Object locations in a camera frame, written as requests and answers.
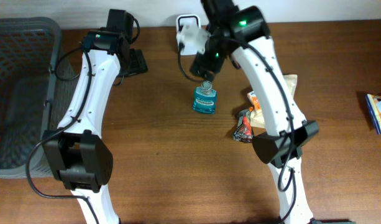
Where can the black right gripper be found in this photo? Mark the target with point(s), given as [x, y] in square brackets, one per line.
[215, 66]

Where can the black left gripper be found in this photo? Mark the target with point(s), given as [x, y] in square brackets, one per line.
[127, 73]

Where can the teal mouthwash bottle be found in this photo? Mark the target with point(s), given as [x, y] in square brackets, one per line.
[205, 98]

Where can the orange tissue pack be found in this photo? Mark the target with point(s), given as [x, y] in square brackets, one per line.
[255, 102]

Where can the beige grain bag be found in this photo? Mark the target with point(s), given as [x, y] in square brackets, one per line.
[257, 120]

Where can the black red snack packet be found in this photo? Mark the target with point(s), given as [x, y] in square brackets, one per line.
[244, 132]

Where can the yellow wet wipes pack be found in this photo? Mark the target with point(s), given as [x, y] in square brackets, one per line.
[374, 108]

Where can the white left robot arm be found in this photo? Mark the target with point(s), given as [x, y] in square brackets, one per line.
[75, 151]

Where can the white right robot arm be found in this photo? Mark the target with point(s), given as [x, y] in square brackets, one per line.
[244, 35]

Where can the white barcode scanner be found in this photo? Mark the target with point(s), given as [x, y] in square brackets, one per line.
[184, 19]

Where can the grey plastic basket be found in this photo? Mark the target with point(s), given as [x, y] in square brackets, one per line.
[36, 87]

